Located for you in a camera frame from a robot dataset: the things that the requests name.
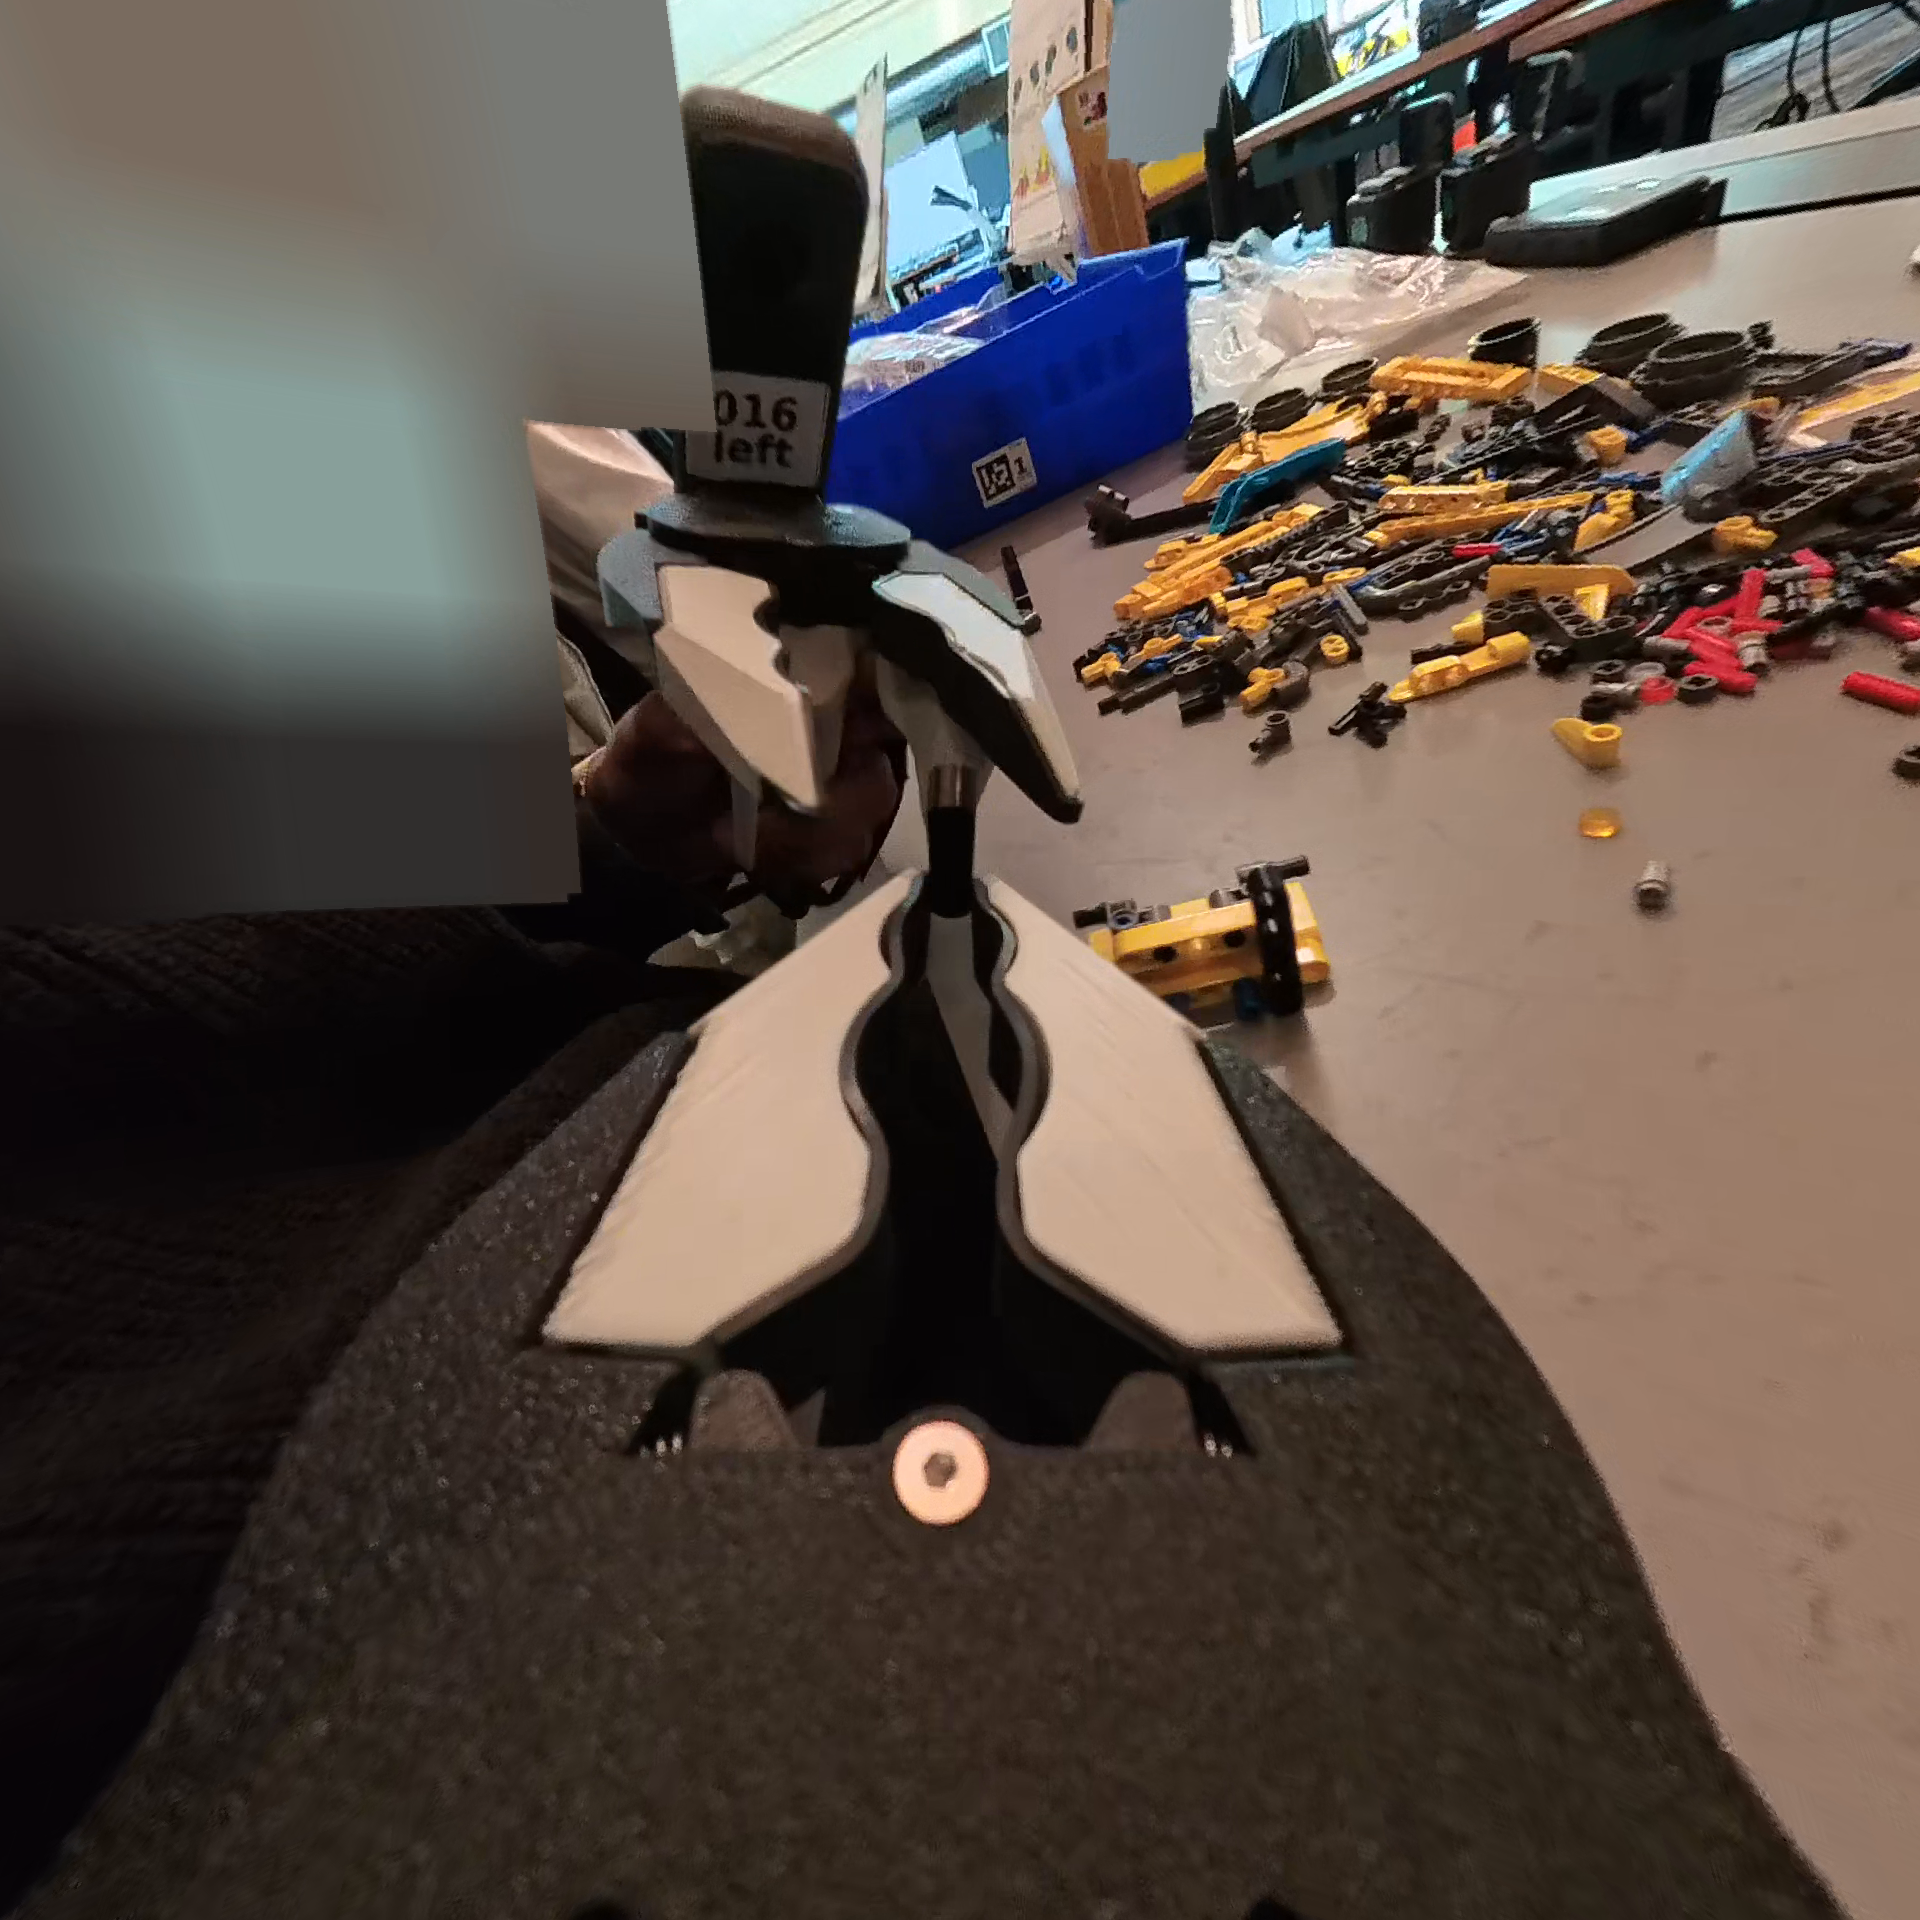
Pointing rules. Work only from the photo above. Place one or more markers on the person's dark clothing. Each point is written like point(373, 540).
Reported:
point(224, 1275)

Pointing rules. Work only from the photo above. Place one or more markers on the light grey small connector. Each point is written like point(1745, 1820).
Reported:
point(1654, 882)

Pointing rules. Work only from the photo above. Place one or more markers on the yellow brick assembly grey connectors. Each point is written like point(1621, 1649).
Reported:
point(1185, 937)

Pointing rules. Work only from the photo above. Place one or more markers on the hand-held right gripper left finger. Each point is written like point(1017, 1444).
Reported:
point(735, 1182)

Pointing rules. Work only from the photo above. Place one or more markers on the black axle pin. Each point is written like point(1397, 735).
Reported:
point(1026, 588)

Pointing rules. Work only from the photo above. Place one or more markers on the clear plastic bag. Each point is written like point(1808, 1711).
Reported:
point(1320, 303)

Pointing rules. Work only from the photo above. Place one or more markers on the printed white paper box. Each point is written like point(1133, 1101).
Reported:
point(1053, 136)

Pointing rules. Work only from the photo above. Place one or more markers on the black power adapter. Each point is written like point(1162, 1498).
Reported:
point(1606, 216)

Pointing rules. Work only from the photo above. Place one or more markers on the yellow cone tooth piece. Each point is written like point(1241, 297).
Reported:
point(1590, 741)

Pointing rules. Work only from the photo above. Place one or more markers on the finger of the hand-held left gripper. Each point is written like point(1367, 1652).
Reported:
point(989, 658)
point(735, 673)

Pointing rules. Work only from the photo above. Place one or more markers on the black charger box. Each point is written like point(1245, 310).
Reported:
point(1486, 183)
point(1397, 212)

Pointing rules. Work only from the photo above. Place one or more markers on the blue plastic bin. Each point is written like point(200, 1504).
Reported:
point(1053, 375)

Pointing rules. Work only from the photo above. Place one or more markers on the pile of building brick pieces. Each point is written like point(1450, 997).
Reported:
point(1500, 524)

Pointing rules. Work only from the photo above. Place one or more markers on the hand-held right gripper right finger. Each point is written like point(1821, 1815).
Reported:
point(1154, 1182)

